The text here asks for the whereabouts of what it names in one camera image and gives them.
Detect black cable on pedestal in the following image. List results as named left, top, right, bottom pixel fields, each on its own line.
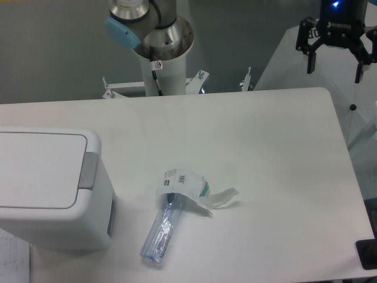
left=148, top=46, right=164, bottom=97

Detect clear plastic tube packaging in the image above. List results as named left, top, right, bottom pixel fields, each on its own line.
left=140, top=193, right=188, bottom=264

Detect white push-lid trash can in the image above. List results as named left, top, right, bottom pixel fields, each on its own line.
left=1, top=126, right=117, bottom=251

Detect white umbrella with Superior text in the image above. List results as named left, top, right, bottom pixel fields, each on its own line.
left=255, top=27, right=376, bottom=147

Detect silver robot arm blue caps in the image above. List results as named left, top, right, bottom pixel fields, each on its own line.
left=104, top=1, right=376, bottom=83

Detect printed paper sheet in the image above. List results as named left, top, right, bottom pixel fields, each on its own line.
left=1, top=229, right=30, bottom=283

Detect black device at table corner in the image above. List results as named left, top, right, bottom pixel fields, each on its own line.
left=355, top=239, right=376, bottom=270

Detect white paper wrapper with label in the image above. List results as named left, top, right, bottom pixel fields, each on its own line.
left=151, top=168, right=242, bottom=217

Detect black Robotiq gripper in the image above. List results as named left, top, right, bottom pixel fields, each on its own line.
left=295, top=0, right=377, bottom=84

